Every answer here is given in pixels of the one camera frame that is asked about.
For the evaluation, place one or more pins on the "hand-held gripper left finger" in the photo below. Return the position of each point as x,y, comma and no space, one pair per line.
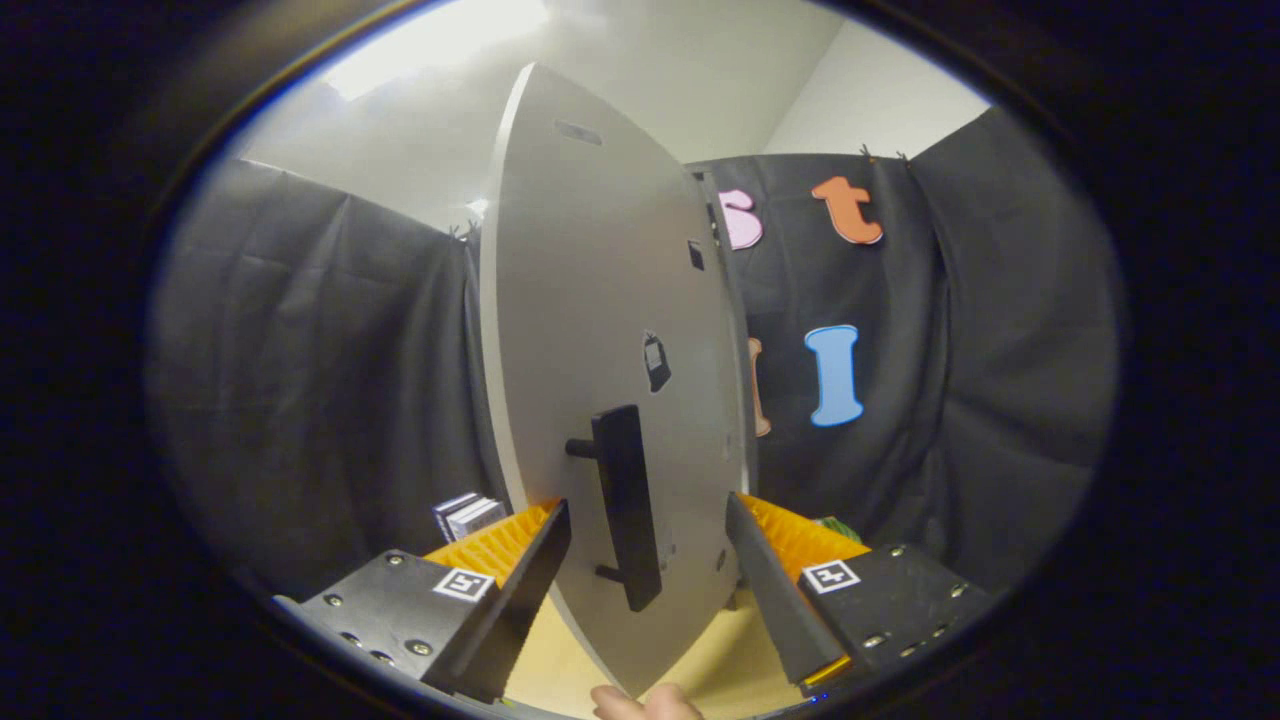
535,590

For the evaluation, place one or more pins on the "green plastic item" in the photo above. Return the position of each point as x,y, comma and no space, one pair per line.
838,528

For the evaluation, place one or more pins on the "grey shoe cabinet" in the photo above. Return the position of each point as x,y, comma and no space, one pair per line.
741,300

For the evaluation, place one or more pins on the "black backdrop cloth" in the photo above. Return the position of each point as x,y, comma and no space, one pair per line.
300,380

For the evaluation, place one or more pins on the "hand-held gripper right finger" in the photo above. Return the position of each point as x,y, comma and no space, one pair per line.
770,600

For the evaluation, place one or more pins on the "white shoe cabinet door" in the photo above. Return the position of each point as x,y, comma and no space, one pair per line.
580,300

